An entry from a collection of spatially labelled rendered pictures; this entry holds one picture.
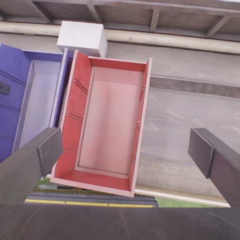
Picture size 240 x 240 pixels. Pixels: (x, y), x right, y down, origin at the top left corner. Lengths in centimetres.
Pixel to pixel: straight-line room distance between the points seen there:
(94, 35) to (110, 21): 11
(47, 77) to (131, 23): 33
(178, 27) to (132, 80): 22
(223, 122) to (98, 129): 38
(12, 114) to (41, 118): 8
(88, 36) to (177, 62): 29
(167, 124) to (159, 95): 9
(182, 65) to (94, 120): 34
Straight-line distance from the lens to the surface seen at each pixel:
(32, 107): 63
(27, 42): 73
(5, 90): 52
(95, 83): 57
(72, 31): 55
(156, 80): 57
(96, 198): 100
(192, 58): 62
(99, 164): 54
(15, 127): 62
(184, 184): 56
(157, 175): 54
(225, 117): 60
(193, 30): 63
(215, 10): 51
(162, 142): 53
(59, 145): 16
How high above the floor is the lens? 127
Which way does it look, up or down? 82 degrees down
